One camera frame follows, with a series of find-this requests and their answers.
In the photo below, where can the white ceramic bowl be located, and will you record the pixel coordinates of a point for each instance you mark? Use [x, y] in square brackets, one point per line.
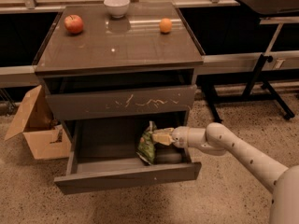
[117, 8]

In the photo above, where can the scratched grey upper drawer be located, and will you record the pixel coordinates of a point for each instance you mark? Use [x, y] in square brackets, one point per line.
[107, 104]

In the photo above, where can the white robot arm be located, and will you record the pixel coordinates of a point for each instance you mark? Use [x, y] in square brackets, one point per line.
[281, 181]

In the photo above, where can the black side table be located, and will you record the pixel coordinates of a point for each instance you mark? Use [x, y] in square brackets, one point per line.
[258, 88]

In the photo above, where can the red apple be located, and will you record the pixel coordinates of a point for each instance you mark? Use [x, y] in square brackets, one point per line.
[73, 24]

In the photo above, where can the green jalapeno chip bag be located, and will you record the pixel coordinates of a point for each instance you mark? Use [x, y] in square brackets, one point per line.
[146, 147]

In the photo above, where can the grey drawer cabinet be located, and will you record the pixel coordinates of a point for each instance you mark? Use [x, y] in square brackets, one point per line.
[118, 54]

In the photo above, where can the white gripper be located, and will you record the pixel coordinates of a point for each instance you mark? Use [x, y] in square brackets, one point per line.
[179, 137]

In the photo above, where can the orange fruit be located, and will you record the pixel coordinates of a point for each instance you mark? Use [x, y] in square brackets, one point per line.
[165, 25]

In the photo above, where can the open grey lower drawer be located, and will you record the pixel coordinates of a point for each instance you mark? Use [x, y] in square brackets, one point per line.
[104, 154]

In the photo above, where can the open cardboard box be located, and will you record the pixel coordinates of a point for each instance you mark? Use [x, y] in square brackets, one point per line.
[44, 135]

